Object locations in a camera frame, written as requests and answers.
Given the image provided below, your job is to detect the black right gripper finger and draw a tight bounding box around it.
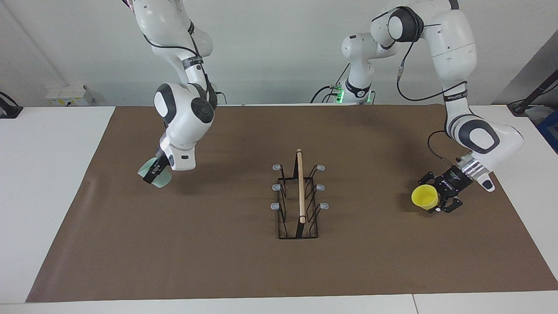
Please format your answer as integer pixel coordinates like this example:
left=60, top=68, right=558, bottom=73
left=143, top=159, right=168, bottom=184

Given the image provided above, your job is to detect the pale green plastic cup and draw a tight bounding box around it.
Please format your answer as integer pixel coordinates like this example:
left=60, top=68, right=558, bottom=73
left=137, top=158, right=172, bottom=189

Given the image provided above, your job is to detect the yellow plastic cup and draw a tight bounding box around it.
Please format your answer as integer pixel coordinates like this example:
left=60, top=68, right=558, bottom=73
left=411, top=184, right=439, bottom=210

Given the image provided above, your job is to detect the brown table mat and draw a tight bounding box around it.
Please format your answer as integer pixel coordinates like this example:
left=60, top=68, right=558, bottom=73
left=25, top=104, right=558, bottom=303

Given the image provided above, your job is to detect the blue box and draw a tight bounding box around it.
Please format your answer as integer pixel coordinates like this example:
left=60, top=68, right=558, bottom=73
left=535, top=109, right=558, bottom=153

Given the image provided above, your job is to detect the white power socket box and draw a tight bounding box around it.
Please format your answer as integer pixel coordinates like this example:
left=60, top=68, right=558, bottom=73
left=46, top=84, right=94, bottom=106

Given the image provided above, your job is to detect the black stand pole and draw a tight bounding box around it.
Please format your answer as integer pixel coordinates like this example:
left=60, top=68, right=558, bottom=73
left=507, top=70, right=558, bottom=116

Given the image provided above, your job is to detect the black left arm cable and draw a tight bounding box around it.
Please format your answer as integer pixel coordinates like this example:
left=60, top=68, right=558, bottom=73
left=372, top=5, right=469, bottom=165

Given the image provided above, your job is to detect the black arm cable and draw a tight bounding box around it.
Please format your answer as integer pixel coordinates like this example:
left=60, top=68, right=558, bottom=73
left=142, top=20, right=218, bottom=105
left=372, top=5, right=469, bottom=165

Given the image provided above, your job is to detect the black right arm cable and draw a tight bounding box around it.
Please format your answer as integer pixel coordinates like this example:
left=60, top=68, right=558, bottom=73
left=142, top=20, right=218, bottom=105

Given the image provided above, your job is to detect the black wire cup rack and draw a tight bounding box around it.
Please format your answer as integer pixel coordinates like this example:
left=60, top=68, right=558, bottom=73
left=270, top=148, right=330, bottom=239

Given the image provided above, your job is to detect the black base cable bundle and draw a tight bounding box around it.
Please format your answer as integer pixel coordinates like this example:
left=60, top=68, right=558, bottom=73
left=310, top=65, right=349, bottom=104

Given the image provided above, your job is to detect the black clamp mount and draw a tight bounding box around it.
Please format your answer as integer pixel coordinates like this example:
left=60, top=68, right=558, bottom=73
left=0, top=92, right=23, bottom=119

